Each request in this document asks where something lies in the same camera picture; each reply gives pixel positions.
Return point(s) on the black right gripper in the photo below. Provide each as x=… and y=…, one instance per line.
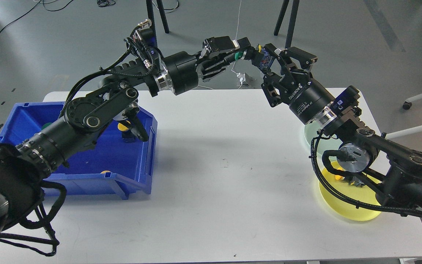
x=295, y=87

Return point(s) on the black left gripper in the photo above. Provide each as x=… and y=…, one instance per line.
x=179, y=73

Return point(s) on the green push button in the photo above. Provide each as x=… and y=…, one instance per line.
x=46, y=125
x=259, y=56

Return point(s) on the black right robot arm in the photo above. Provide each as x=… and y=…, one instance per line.
x=392, y=171

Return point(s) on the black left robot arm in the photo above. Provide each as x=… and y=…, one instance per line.
x=28, y=202

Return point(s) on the pale green plate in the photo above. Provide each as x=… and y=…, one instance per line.
x=311, y=131

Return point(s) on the yellow push button back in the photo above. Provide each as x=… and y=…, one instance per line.
x=127, y=135

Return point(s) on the yellow plate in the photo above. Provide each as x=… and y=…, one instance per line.
x=346, y=210

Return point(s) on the white power adapter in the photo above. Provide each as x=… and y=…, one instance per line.
x=245, y=81

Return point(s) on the blue plastic bin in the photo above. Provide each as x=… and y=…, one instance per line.
x=131, y=164

